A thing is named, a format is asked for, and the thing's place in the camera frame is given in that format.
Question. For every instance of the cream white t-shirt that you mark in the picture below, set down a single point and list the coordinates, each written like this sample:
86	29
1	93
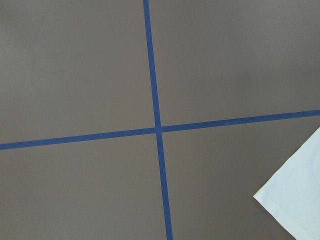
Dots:
292	194

